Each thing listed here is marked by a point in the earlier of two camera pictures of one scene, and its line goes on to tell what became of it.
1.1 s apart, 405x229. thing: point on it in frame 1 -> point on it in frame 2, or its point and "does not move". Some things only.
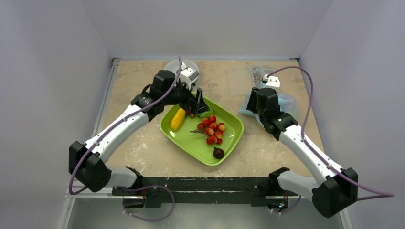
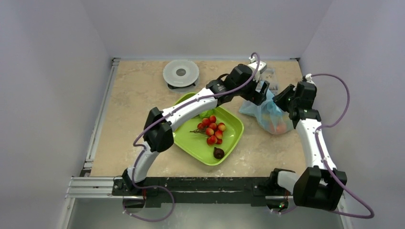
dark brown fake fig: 218,153 does not move
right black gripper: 253,100 -> 285,97
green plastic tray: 196,143 does not move
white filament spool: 174,66 does not move
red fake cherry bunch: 209,127 does not move
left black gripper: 196,105 -> 258,98
